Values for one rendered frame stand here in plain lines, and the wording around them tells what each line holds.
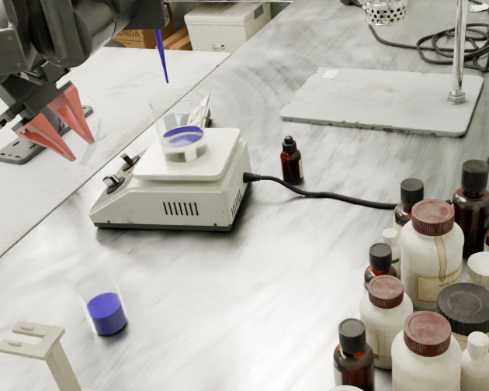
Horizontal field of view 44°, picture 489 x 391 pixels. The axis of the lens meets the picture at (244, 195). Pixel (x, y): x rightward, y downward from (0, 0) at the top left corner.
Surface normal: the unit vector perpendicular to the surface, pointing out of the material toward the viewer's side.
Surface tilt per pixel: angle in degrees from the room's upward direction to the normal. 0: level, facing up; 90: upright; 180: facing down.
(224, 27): 92
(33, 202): 0
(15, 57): 90
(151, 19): 89
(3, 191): 0
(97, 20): 82
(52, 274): 0
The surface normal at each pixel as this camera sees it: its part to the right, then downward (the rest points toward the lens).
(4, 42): 0.14, 0.54
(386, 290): -0.14, -0.81
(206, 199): -0.22, 0.58
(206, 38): -0.43, 0.59
